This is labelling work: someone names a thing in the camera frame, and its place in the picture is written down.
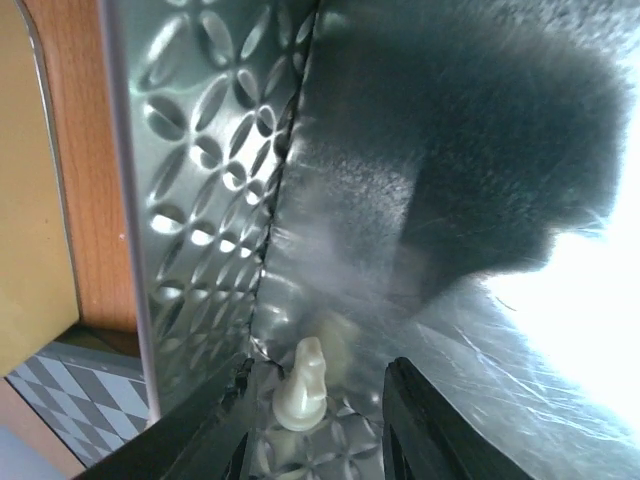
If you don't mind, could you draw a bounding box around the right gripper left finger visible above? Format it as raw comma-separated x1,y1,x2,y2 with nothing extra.
84,357,255,480

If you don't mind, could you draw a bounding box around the pink square tin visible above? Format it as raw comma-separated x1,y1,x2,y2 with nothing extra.
99,1,639,479

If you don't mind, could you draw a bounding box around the gold square tin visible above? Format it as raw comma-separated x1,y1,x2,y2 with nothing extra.
1,1,78,375

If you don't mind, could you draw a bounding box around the black and silver chessboard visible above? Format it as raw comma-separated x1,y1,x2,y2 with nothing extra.
6,325,149,467

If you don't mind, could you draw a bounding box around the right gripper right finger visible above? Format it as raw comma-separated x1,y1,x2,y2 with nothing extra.
382,357,532,480

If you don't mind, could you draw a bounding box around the white chess knight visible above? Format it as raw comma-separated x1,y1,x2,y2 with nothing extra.
272,337,327,432

